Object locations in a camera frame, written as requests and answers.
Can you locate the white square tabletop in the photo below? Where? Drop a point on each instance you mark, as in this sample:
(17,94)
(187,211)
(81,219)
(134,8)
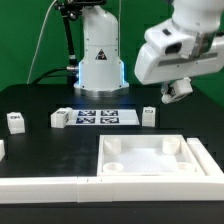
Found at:
(146,155)

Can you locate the white sheet with tags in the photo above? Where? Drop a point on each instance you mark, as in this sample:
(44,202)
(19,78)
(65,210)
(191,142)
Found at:
(104,117)

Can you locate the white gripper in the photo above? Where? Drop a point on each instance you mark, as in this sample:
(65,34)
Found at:
(167,55)

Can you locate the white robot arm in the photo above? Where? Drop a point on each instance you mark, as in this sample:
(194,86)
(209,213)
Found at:
(101,70)

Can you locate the white L-shaped fence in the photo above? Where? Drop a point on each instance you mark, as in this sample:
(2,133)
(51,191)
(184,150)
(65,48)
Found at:
(120,188)

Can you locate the white block at left edge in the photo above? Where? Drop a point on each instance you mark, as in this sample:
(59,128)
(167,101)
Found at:
(2,150)

